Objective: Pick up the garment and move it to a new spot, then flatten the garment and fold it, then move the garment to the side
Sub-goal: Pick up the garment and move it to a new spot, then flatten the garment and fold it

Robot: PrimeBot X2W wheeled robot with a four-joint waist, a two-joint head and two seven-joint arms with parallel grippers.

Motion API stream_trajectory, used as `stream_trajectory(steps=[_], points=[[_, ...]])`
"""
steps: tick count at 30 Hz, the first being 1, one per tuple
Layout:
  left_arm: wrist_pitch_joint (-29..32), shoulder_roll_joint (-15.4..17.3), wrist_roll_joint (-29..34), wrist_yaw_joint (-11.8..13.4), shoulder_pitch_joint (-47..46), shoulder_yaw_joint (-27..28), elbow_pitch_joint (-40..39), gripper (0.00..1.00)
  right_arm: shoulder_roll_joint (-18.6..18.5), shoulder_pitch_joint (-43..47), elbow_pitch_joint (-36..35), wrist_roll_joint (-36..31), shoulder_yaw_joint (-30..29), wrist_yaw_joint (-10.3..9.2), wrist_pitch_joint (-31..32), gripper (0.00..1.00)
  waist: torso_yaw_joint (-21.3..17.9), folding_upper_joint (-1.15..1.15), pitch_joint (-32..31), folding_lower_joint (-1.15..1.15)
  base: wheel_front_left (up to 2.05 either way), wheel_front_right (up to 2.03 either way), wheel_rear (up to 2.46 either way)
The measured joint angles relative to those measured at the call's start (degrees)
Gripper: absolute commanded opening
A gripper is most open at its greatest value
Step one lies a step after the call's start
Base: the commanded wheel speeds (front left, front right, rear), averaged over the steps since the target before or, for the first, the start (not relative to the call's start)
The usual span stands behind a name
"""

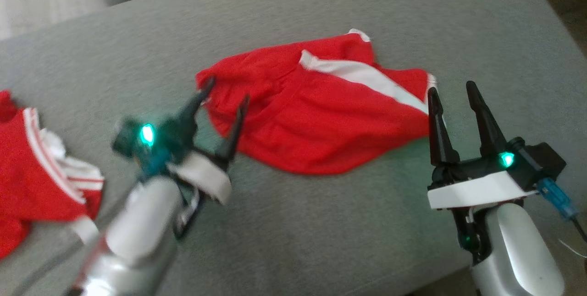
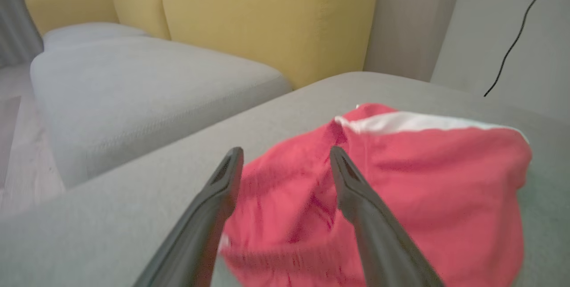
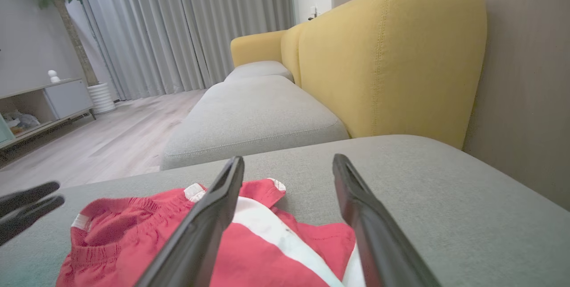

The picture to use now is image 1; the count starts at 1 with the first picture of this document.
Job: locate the red jersey with white trim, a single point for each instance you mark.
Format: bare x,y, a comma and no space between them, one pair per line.
27,172

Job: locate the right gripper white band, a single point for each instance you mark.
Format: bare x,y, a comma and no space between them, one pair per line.
477,188

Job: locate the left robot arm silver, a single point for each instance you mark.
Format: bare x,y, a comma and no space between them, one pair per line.
137,227

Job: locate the red shorts with white stripe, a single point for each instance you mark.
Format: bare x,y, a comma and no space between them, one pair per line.
321,121

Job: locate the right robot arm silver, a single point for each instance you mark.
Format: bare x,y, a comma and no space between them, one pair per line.
518,250

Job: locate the right wrist camera black housing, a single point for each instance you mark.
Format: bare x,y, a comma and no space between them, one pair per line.
541,163

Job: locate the large grey sofa seat cushion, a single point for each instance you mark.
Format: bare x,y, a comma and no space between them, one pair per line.
321,231

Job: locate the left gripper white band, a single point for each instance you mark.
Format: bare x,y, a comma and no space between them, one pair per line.
206,176

